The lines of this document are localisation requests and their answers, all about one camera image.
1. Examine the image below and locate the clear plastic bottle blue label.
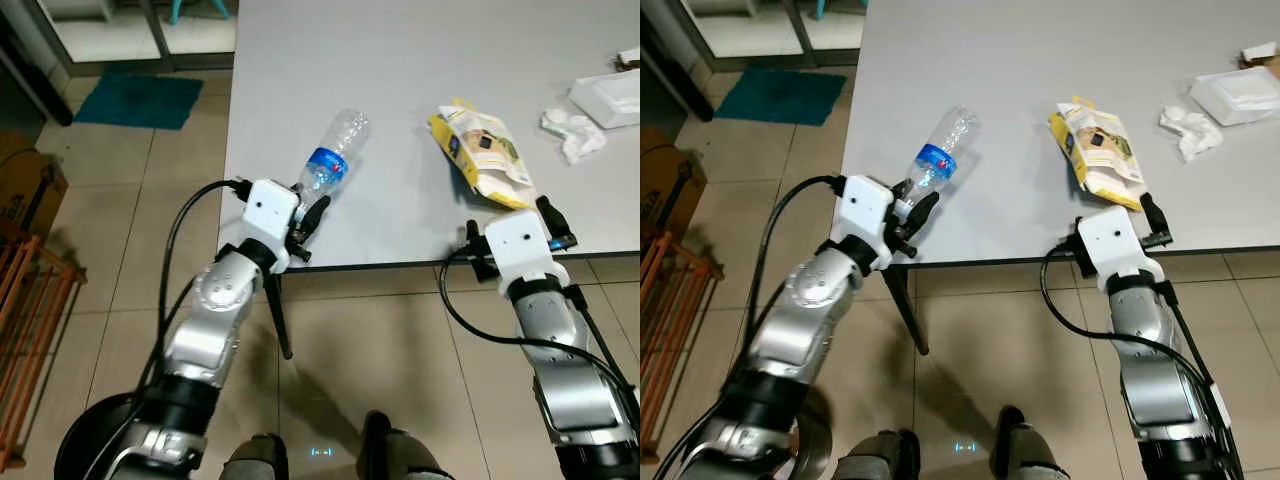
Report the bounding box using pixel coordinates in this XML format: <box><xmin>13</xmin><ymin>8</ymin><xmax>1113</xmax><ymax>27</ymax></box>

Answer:
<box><xmin>297</xmin><ymin>108</ymin><xmax>372</xmax><ymax>201</ymax></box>
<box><xmin>903</xmin><ymin>104</ymin><xmax>980</xmax><ymax>197</ymax></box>

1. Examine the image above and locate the round dark rubbish bin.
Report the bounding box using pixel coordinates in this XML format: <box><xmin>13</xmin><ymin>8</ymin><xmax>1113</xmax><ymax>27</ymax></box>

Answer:
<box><xmin>54</xmin><ymin>391</ymin><xmax>153</xmax><ymax>480</ymax></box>
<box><xmin>789</xmin><ymin>384</ymin><xmax>833</xmax><ymax>480</ymax></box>

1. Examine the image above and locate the black table leg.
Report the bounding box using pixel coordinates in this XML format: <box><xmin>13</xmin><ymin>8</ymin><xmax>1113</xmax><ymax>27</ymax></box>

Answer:
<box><xmin>263</xmin><ymin>268</ymin><xmax>295</xmax><ymax>362</ymax></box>
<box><xmin>884</xmin><ymin>264</ymin><xmax>932</xmax><ymax>357</ymax></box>

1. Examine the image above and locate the yellow snack bag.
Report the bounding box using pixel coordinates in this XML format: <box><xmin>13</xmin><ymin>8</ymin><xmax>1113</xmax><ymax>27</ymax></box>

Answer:
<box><xmin>428</xmin><ymin>97</ymin><xmax>542</xmax><ymax>212</ymax></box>
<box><xmin>1047</xmin><ymin>96</ymin><xmax>1147</xmax><ymax>212</ymax></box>

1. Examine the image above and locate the crumpled white tissue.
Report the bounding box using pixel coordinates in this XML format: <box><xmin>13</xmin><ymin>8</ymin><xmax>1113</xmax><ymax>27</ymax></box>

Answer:
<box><xmin>1159</xmin><ymin>104</ymin><xmax>1227</xmax><ymax>164</ymax></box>
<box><xmin>540</xmin><ymin>107</ymin><xmax>609</xmax><ymax>167</ymax></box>

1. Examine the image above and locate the brown cardboard box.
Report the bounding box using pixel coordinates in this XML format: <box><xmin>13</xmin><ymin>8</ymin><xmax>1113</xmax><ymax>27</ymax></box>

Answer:
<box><xmin>640</xmin><ymin>124</ymin><xmax>707</xmax><ymax>242</ymax></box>
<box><xmin>0</xmin><ymin>128</ymin><xmax>70</xmax><ymax>238</ymax></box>

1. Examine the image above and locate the white foam food box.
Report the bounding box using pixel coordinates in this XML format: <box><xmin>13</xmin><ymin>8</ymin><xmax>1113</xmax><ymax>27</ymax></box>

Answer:
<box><xmin>568</xmin><ymin>67</ymin><xmax>641</xmax><ymax>130</ymax></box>
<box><xmin>1188</xmin><ymin>65</ymin><xmax>1280</xmax><ymax>128</ymax></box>

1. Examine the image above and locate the orange wooden rack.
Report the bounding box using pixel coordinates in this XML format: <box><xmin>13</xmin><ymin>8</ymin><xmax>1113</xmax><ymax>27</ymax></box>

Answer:
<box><xmin>0</xmin><ymin>218</ymin><xmax>88</xmax><ymax>473</ymax></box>
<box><xmin>640</xmin><ymin>228</ymin><xmax>707</xmax><ymax>467</ymax></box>

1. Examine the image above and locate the teal floor mat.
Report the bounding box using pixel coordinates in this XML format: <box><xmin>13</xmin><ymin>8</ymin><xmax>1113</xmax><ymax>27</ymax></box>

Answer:
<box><xmin>73</xmin><ymin>71</ymin><xmax>205</xmax><ymax>132</ymax></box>
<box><xmin>713</xmin><ymin>67</ymin><xmax>849</xmax><ymax>128</ymax></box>

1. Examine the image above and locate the dark slanted bar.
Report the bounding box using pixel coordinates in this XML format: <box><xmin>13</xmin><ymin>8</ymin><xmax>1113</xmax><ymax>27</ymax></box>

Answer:
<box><xmin>0</xmin><ymin>18</ymin><xmax>77</xmax><ymax>128</ymax></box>
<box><xmin>640</xmin><ymin>8</ymin><xmax>717</xmax><ymax>124</ymax></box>

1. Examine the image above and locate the robot right leg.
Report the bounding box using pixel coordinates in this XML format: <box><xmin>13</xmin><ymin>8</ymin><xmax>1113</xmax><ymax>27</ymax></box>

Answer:
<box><xmin>359</xmin><ymin>409</ymin><xmax>457</xmax><ymax>480</ymax></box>
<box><xmin>989</xmin><ymin>404</ymin><xmax>1063</xmax><ymax>480</ymax></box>

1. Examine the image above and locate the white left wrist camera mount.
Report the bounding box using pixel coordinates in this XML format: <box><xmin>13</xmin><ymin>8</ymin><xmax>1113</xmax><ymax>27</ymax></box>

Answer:
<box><xmin>240</xmin><ymin>179</ymin><xmax>302</xmax><ymax>273</ymax></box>
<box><xmin>840</xmin><ymin>174</ymin><xmax>899</xmax><ymax>272</ymax></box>

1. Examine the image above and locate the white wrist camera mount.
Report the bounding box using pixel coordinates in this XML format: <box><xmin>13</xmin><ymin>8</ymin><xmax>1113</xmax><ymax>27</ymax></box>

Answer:
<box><xmin>1077</xmin><ymin>206</ymin><xmax>1164</xmax><ymax>292</ymax></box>
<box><xmin>840</xmin><ymin>174</ymin><xmax>899</xmax><ymax>272</ymax></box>
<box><xmin>240</xmin><ymin>179</ymin><xmax>302</xmax><ymax>273</ymax></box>
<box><xmin>483</xmin><ymin>209</ymin><xmax>562</xmax><ymax>297</ymax></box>

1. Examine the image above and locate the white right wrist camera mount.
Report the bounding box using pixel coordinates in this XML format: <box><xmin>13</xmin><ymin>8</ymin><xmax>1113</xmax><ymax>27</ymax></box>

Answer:
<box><xmin>1077</xmin><ymin>206</ymin><xmax>1164</xmax><ymax>292</ymax></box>
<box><xmin>483</xmin><ymin>209</ymin><xmax>562</xmax><ymax>297</ymax></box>

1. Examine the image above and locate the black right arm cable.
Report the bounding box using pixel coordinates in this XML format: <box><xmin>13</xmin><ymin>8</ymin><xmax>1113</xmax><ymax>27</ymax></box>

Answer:
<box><xmin>1039</xmin><ymin>218</ymin><xmax>1223</xmax><ymax>396</ymax></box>
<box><xmin>439</xmin><ymin>222</ymin><xmax>641</xmax><ymax>403</ymax></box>

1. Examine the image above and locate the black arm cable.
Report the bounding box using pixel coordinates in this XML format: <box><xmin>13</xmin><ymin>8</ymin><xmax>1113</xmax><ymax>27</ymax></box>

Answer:
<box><xmin>1039</xmin><ymin>218</ymin><xmax>1223</xmax><ymax>396</ymax></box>
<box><xmin>148</xmin><ymin>177</ymin><xmax>253</xmax><ymax>403</ymax></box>
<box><xmin>439</xmin><ymin>222</ymin><xmax>641</xmax><ymax>403</ymax></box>
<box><xmin>762</xmin><ymin>174</ymin><xmax>847</xmax><ymax>336</ymax></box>

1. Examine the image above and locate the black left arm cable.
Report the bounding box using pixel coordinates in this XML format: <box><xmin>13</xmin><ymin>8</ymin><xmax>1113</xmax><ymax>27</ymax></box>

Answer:
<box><xmin>762</xmin><ymin>174</ymin><xmax>847</xmax><ymax>336</ymax></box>
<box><xmin>148</xmin><ymin>177</ymin><xmax>253</xmax><ymax>403</ymax></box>

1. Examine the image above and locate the grey glass door frame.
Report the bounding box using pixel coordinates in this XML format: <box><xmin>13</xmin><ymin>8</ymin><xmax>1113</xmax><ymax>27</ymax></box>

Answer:
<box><xmin>680</xmin><ymin>0</ymin><xmax>867</xmax><ymax>73</ymax></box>
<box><xmin>38</xmin><ymin>0</ymin><xmax>241</xmax><ymax>78</ymax></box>

